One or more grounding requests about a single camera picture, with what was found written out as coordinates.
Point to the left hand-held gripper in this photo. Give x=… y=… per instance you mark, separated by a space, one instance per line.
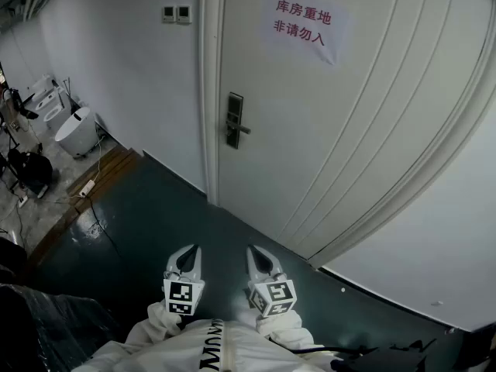
x=184 y=295

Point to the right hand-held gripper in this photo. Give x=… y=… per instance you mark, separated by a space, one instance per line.
x=273 y=298

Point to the person's left forearm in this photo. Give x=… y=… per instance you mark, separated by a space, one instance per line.
x=164 y=324

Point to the person's right forearm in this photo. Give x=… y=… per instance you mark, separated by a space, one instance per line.
x=283 y=326

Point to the white door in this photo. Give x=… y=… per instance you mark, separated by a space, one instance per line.
x=310 y=138

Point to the dark door lock plate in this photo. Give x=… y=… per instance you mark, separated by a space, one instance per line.
x=235 y=107

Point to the person's white jacket torso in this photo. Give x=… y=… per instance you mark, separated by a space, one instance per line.
x=186 y=351

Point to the wooden floor step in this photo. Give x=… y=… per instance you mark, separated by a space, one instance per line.
x=104 y=169

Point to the white power strip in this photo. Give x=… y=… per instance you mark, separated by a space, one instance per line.
x=87 y=188

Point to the black plastic-wrapped object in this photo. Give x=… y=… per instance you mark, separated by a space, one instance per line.
x=38 y=324

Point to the black bag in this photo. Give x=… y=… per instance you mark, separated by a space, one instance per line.
x=30 y=171

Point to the white toilet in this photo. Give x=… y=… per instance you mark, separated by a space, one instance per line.
x=54 y=111
x=42 y=89

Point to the white paper sign red print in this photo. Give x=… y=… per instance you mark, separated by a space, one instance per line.
x=306 y=47

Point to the black tripod stand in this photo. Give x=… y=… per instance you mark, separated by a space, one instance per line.
x=15 y=107

